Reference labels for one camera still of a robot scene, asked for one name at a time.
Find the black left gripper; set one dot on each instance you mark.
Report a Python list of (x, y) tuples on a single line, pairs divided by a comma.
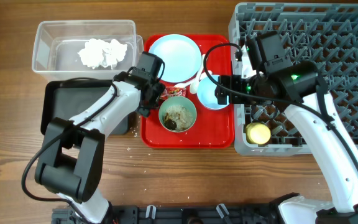
[(159, 88)]

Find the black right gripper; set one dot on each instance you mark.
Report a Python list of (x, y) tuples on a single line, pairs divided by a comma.
[(232, 98)]

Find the red candy wrapper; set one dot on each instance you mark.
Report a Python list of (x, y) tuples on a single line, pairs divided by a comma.
[(171, 91)]

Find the yellow plastic cup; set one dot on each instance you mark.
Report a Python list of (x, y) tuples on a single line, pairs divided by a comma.
[(258, 133)]

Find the white tissue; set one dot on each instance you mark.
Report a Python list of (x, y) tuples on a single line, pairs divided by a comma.
[(99, 53)]

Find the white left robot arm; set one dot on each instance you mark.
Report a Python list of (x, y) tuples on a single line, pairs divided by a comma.
[(70, 161)]

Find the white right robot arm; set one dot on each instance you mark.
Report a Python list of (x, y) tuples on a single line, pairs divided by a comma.
[(307, 103)]

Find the grey plastic dishwasher rack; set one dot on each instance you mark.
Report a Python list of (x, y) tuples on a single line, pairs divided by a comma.
[(325, 34)]

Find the green bowl with food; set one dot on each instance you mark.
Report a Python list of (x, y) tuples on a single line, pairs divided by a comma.
[(177, 114)]

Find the white plastic spoon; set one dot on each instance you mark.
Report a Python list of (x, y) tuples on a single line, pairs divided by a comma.
[(199, 74), (182, 85)]

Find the light blue bowl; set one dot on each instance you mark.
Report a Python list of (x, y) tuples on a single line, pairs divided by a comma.
[(206, 95)]

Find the light blue plate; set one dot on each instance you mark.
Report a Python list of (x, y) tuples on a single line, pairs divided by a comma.
[(181, 55)]

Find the red plastic tray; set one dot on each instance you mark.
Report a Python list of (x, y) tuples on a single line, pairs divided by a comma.
[(212, 128)]

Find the clear plastic bin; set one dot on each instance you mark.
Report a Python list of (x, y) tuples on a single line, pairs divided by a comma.
[(57, 43)]

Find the black plastic tray bin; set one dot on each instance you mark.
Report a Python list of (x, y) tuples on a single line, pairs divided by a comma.
[(75, 100)]

